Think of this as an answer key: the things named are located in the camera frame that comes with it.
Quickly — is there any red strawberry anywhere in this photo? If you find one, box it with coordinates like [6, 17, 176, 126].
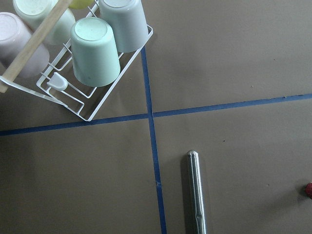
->
[304, 182, 312, 198]

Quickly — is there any mint green cup on rack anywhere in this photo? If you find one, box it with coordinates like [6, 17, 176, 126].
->
[71, 17, 120, 87]

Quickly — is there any grey cup on rack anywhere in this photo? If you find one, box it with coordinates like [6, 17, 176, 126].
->
[98, 0, 148, 53]

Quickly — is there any yellow cup on rack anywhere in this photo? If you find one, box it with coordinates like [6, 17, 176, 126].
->
[69, 0, 94, 10]

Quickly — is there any pale green cup on rack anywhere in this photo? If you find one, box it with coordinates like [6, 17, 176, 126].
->
[13, 0, 77, 46]

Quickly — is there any pink cup on rack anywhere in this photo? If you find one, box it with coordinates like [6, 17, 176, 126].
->
[0, 12, 50, 78]

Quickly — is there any white wire cup rack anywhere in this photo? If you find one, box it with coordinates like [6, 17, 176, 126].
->
[0, 0, 154, 122]

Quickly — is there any wooden rack handle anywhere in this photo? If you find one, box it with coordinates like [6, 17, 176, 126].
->
[0, 0, 71, 93]

